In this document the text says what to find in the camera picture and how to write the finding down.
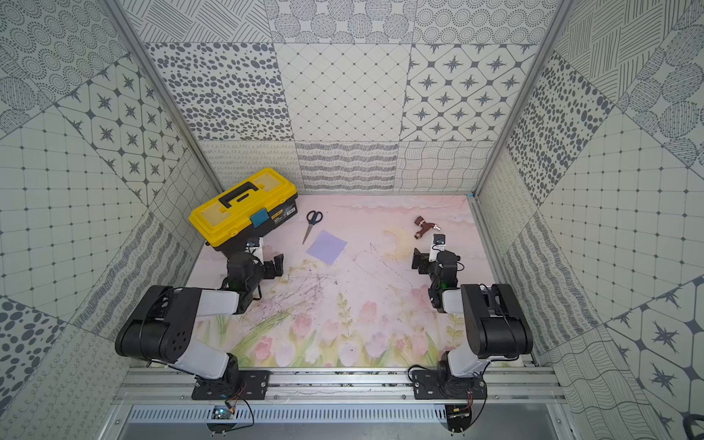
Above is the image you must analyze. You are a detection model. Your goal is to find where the purple square paper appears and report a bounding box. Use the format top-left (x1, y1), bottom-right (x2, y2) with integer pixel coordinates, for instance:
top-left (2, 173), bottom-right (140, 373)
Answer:
top-left (306, 231), bottom-right (348, 266)

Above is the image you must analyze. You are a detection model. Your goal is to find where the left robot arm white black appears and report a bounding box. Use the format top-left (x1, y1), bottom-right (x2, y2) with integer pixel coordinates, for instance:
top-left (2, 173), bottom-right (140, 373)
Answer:
top-left (115, 250), bottom-right (284, 404)

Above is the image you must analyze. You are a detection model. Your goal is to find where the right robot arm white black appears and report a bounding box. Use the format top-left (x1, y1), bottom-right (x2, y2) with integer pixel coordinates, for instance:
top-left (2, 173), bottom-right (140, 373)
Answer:
top-left (408, 245), bottom-right (534, 401)

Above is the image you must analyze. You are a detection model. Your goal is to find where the dark red brass faucet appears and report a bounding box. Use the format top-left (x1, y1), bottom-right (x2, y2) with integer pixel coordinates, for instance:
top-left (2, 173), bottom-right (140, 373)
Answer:
top-left (414, 216), bottom-right (442, 239)

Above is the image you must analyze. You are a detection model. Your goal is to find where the yellow black toolbox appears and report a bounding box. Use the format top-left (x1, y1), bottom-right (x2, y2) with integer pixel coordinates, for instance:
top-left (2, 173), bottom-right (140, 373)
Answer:
top-left (189, 168), bottom-right (298, 257)

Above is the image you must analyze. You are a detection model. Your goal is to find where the left controller board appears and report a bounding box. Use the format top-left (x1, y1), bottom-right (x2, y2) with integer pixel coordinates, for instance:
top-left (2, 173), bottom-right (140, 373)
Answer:
top-left (206, 405), bottom-right (237, 436)

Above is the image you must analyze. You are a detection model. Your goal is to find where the controller board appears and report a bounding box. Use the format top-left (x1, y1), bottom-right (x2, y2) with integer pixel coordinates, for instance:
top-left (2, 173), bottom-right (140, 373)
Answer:
top-left (445, 405), bottom-right (473, 435)
top-left (206, 405), bottom-right (237, 436)

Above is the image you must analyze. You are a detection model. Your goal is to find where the right controller board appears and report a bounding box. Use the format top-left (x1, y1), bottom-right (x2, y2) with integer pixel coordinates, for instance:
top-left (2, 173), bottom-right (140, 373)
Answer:
top-left (445, 405), bottom-right (473, 435)

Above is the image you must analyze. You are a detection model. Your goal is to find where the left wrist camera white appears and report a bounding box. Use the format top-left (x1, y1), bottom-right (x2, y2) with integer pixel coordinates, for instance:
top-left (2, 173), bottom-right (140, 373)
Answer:
top-left (245, 238), bottom-right (264, 261)

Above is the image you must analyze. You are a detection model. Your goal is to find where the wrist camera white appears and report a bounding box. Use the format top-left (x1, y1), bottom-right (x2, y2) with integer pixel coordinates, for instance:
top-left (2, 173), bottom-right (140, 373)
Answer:
top-left (429, 234), bottom-right (447, 262)
top-left (245, 238), bottom-right (264, 261)

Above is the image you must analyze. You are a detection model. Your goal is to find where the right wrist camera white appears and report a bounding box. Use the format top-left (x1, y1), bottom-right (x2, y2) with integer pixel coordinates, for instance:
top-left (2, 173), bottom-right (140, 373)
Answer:
top-left (429, 234), bottom-right (447, 262)

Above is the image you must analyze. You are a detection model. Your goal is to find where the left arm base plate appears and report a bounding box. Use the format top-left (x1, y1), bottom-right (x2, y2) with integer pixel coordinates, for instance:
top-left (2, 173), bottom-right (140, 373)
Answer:
top-left (192, 370), bottom-right (271, 401)

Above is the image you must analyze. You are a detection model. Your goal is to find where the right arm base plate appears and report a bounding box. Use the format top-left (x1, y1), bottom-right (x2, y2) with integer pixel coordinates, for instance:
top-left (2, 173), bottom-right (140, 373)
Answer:
top-left (408, 370), bottom-right (487, 401)

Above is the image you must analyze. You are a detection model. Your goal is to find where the aluminium mounting rail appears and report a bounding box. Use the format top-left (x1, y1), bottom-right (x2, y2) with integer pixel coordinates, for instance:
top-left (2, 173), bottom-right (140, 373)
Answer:
top-left (114, 367), bottom-right (567, 404)

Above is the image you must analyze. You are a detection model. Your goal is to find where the white perforated cable duct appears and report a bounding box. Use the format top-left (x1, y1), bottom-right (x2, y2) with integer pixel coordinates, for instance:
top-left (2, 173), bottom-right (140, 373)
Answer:
top-left (128, 403), bottom-right (446, 425)

